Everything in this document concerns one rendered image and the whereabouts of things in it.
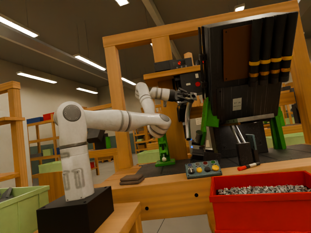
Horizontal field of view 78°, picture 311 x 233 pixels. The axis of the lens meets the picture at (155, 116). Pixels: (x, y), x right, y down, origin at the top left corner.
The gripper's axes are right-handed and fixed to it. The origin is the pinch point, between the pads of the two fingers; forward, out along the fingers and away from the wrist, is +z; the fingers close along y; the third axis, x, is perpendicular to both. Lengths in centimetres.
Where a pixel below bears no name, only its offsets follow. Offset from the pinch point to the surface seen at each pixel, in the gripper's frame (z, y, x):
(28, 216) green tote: -66, -71, -1
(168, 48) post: -15, 50, 3
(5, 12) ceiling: -397, 378, 216
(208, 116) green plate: 8.2, -15.8, -5.1
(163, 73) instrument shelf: -17.8, 23.6, 5.5
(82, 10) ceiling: -222, 429, 208
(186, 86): -0.6, 17.0, 7.5
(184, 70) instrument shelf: -3.2, 25.9, 1.0
